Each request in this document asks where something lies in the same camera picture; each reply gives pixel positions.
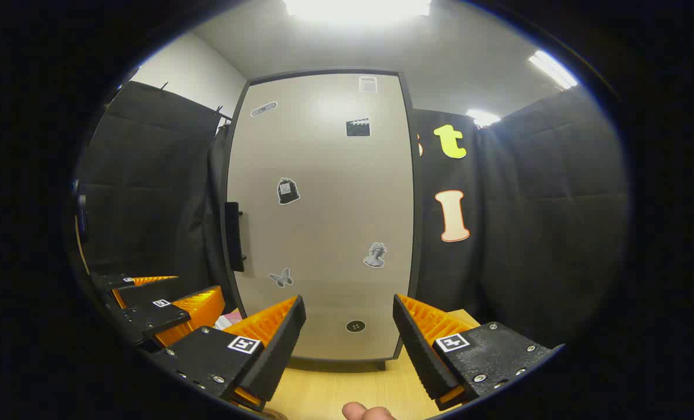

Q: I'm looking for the long ceiling light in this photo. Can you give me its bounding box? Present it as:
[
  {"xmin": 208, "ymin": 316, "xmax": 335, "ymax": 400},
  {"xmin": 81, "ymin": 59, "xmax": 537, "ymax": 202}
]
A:
[{"xmin": 528, "ymin": 50, "xmax": 579, "ymax": 90}]

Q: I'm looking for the small ceiling light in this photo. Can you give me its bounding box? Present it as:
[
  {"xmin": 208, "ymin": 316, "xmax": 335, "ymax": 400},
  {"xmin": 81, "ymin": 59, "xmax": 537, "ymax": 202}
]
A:
[{"xmin": 467, "ymin": 109, "xmax": 502, "ymax": 127}]

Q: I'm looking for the black door handle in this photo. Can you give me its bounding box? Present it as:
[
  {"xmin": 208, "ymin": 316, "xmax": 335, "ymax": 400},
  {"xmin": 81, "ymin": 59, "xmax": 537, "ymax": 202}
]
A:
[{"xmin": 225, "ymin": 201, "xmax": 246, "ymax": 273}]

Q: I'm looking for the large ceiling light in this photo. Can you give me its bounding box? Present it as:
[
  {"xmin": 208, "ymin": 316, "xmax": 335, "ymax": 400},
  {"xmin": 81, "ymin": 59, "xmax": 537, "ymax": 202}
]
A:
[{"xmin": 283, "ymin": 0, "xmax": 433, "ymax": 19}]

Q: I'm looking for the pink white packet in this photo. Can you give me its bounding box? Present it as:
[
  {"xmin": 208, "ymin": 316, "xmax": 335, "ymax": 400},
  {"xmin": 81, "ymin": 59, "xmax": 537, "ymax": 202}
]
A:
[{"xmin": 215, "ymin": 309, "xmax": 244, "ymax": 331}]

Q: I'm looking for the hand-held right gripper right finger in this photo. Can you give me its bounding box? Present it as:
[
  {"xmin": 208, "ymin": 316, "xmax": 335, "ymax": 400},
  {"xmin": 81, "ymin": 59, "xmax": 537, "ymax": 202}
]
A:
[{"xmin": 392, "ymin": 293, "xmax": 563, "ymax": 411}]

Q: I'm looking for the black backdrop cloth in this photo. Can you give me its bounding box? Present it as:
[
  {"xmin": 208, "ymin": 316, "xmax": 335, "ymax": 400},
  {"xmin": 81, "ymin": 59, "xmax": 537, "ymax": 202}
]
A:
[
  {"xmin": 414, "ymin": 87, "xmax": 630, "ymax": 351},
  {"xmin": 78, "ymin": 80, "xmax": 234, "ymax": 292}
]

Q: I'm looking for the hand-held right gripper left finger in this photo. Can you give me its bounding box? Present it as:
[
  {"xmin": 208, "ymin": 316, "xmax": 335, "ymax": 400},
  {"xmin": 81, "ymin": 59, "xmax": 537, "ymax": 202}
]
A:
[{"xmin": 149, "ymin": 295, "xmax": 307, "ymax": 412}]

